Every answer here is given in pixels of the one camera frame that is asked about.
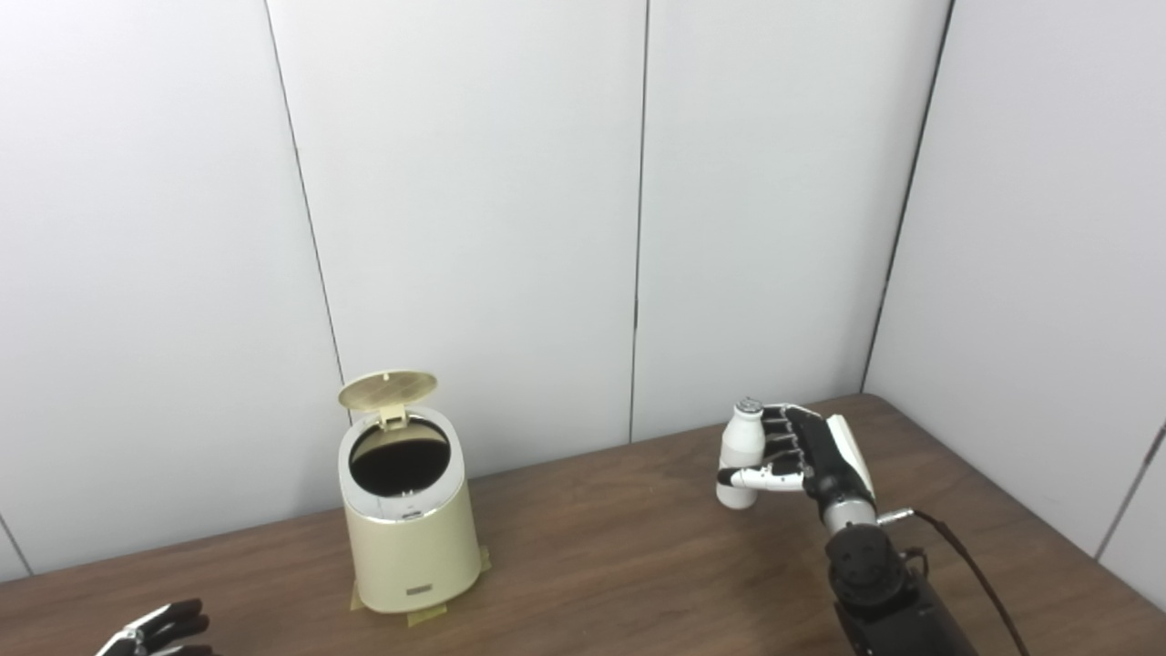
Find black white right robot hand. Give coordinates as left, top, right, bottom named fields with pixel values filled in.
left=717, top=404, right=877, bottom=511

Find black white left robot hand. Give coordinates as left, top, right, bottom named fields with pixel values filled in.
left=96, top=599, right=215, bottom=656

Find small white plastic bottle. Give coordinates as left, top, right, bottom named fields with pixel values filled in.
left=715, top=397, right=766, bottom=510

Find cream-colored bin body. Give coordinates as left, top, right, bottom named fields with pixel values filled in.
left=337, top=407, right=484, bottom=614

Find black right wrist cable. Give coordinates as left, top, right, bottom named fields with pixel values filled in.
left=879, top=509, right=1032, bottom=656

